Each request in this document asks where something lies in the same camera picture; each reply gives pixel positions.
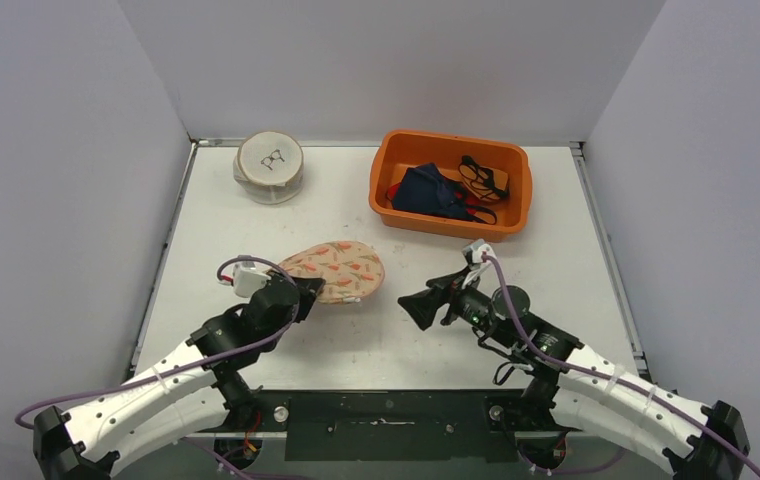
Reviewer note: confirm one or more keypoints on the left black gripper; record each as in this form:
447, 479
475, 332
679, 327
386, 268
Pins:
310, 289

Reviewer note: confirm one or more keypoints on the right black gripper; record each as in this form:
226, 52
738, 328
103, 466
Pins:
442, 302

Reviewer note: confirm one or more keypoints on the floral mesh laundry bag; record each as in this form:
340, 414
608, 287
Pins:
351, 270

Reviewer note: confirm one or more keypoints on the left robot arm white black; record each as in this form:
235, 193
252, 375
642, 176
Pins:
195, 387

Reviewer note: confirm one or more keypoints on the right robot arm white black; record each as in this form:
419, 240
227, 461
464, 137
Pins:
574, 387

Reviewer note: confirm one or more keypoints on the round white mesh laundry bag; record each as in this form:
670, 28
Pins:
269, 167

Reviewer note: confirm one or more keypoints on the navy blue garment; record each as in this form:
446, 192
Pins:
425, 190

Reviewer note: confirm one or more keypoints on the orange plastic bin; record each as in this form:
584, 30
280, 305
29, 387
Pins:
496, 176

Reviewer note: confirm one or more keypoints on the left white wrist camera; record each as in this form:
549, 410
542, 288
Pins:
247, 278

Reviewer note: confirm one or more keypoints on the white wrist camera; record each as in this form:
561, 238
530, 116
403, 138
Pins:
477, 256
247, 278

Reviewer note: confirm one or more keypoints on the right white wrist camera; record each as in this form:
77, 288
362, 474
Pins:
477, 256

